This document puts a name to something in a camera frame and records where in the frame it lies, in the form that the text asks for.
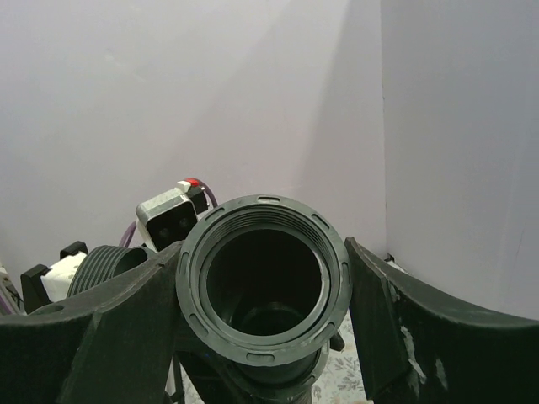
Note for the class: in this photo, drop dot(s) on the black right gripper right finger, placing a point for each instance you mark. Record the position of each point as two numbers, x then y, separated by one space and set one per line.
417 344

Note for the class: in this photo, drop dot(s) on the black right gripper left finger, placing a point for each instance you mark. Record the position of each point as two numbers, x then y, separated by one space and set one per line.
59 356

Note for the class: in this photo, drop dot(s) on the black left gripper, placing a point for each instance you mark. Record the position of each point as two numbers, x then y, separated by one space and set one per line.
206 371

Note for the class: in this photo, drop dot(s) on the grey tee pipe fitting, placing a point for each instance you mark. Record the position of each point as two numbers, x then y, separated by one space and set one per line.
264 282

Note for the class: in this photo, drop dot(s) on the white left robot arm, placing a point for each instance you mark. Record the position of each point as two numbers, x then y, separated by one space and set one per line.
80 270

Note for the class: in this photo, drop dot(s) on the floral table mat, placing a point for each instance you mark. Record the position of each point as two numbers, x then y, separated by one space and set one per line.
341 380

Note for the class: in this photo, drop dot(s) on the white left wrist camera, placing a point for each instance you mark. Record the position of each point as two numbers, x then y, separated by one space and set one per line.
169 217

